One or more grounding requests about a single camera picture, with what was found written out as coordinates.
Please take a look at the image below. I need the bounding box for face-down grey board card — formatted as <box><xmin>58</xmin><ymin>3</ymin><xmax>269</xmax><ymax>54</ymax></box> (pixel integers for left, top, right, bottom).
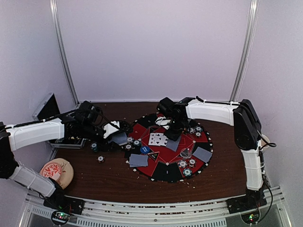
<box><xmin>166</xmin><ymin>140</ymin><xmax>180</xmax><ymax>152</ymax></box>

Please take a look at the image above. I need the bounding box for right aluminium frame post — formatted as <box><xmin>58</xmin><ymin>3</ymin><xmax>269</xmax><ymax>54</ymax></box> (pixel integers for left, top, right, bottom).
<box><xmin>229</xmin><ymin>0</ymin><xmax>259</xmax><ymax>102</ymax></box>

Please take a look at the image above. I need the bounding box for green blue poker chip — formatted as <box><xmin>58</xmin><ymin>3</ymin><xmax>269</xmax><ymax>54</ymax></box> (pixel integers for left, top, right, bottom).
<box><xmin>183</xmin><ymin>168</ymin><xmax>192</xmax><ymax>177</ymax></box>

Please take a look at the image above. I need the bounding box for green blue chip stack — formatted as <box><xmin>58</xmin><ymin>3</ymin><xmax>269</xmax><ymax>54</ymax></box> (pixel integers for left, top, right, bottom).
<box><xmin>90</xmin><ymin>143</ymin><xmax>99</xmax><ymax>152</ymax></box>

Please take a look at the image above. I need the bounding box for left aluminium frame post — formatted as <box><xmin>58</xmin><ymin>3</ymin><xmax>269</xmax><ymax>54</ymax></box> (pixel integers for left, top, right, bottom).
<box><xmin>49</xmin><ymin>0</ymin><xmax>79</xmax><ymax>105</ymax></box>

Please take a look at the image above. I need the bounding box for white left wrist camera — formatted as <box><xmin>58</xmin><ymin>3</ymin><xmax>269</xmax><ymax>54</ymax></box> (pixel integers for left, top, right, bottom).
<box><xmin>102</xmin><ymin>121</ymin><xmax>120</xmax><ymax>139</ymax></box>

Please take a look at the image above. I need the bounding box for face-up black clubs card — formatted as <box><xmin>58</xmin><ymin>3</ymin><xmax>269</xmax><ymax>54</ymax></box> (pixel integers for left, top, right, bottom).
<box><xmin>148</xmin><ymin>132</ymin><xmax>168</xmax><ymax>146</ymax></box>

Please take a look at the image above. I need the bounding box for round red black poker mat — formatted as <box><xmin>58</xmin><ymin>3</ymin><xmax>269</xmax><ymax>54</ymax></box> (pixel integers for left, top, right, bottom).
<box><xmin>122</xmin><ymin>113</ymin><xmax>213</xmax><ymax>183</ymax></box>

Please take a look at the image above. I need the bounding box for blue small blind button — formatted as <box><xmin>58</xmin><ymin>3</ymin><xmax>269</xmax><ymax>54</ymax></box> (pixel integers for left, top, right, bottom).
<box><xmin>140</xmin><ymin>146</ymin><xmax>150</xmax><ymax>154</ymax></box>

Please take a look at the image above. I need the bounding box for brown red chip stack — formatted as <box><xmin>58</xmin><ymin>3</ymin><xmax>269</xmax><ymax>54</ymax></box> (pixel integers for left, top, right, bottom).
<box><xmin>97</xmin><ymin>156</ymin><xmax>105</xmax><ymax>163</ymax></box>

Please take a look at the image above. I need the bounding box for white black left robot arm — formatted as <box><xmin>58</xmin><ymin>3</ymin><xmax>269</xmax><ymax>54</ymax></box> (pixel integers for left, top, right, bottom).
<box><xmin>0</xmin><ymin>101</ymin><xmax>133</xmax><ymax>212</ymax></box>

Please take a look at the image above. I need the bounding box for clear dealer button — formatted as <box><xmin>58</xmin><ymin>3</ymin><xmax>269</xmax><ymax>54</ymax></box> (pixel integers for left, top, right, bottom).
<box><xmin>180</xmin><ymin>148</ymin><xmax>192</xmax><ymax>158</ymax></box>

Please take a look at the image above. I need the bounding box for aluminium poker case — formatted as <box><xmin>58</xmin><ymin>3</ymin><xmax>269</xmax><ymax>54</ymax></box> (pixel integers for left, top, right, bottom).
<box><xmin>33</xmin><ymin>93</ymin><xmax>86</xmax><ymax>149</ymax></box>

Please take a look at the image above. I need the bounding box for blue orange poker chip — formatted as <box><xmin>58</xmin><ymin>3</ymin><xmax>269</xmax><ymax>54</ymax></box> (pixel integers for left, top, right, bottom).
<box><xmin>178</xmin><ymin>160</ymin><xmax>187</xmax><ymax>168</ymax></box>

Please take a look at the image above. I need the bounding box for grey cards seat nine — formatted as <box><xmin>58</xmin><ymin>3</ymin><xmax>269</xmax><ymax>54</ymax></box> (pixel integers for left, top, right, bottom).
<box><xmin>193</xmin><ymin>147</ymin><xmax>213</xmax><ymax>163</ymax></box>

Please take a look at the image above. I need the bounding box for beige ceramic mug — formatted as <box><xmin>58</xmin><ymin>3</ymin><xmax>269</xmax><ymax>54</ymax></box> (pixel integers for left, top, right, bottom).
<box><xmin>260</xmin><ymin>134</ymin><xmax>271</xmax><ymax>150</ymax></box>

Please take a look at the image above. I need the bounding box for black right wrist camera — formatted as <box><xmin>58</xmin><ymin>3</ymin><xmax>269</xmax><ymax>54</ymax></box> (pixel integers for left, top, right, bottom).
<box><xmin>156</xmin><ymin>97</ymin><xmax>176</xmax><ymax>117</ymax></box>

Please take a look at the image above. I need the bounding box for grey cards seat two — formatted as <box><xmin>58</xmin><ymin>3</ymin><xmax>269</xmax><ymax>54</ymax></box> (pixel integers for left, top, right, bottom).
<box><xmin>129</xmin><ymin>154</ymin><xmax>148</xmax><ymax>167</ymax></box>

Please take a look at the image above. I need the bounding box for beige red patterned bowl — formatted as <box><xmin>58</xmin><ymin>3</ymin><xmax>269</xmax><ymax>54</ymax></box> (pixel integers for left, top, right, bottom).
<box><xmin>40</xmin><ymin>158</ymin><xmax>74</xmax><ymax>189</ymax></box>

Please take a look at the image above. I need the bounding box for aluminium frame post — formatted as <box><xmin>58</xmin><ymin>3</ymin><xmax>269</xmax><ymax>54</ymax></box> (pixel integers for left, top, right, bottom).
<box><xmin>49</xmin><ymin>0</ymin><xmax>79</xmax><ymax>105</ymax></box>
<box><xmin>229</xmin><ymin>0</ymin><xmax>259</xmax><ymax>102</ymax></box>

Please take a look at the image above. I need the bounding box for aluminium front rail base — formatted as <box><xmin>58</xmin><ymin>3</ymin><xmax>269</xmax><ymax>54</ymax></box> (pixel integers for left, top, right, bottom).
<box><xmin>18</xmin><ymin>185</ymin><xmax>293</xmax><ymax>227</ymax></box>

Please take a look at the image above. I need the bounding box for red black triangle marker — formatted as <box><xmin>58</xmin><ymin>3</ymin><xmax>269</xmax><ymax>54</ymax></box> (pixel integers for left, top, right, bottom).
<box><xmin>148</xmin><ymin>152</ymin><xmax>159</xmax><ymax>162</ymax></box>

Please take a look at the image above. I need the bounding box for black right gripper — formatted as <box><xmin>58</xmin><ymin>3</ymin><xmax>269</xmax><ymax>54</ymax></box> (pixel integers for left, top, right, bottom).
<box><xmin>163</xmin><ymin>118</ymin><xmax>186</xmax><ymax>141</ymax></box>

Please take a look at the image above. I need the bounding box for brown white poker chip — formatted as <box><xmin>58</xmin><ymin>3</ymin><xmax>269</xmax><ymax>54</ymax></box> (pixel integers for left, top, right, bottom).
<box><xmin>188</xmin><ymin>159</ymin><xmax>196</xmax><ymax>168</ymax></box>

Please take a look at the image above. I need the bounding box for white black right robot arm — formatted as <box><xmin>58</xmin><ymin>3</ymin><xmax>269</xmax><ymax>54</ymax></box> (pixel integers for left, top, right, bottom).
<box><xmin>157</xmin><ymin>96</ymin><xmax>276</xmax><ymax>212</ymax></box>

